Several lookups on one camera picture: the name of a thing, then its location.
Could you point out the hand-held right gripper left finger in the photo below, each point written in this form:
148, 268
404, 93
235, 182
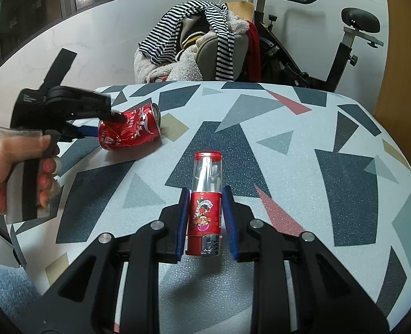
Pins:
181, 226

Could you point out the crushed red soda can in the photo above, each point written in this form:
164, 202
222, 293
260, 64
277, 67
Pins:
135, 130

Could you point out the black exercise bike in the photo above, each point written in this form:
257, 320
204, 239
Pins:
295, 69

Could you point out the black white striped shirt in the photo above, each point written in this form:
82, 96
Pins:
170, 24

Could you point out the wooden door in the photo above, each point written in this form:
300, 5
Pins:
407, 59

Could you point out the black table leg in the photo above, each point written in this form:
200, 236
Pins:
17, 247

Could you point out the tan wooden board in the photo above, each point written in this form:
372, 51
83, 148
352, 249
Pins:
242, 8

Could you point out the clear tube with red cap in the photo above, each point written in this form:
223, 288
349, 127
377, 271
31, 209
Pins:
205, 208

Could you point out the grey shaggy rug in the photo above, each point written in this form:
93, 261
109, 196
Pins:
7, 288

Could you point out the grey chair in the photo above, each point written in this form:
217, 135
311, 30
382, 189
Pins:
207, 50

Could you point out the red cloth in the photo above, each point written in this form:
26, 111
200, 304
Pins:
254, 52

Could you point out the lighter with metal cap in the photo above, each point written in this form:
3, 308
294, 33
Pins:
211, 247

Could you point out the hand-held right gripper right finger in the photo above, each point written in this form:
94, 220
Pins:
231, 226

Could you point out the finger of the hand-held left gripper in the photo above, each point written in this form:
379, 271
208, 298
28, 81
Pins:
83, 130
116, 116

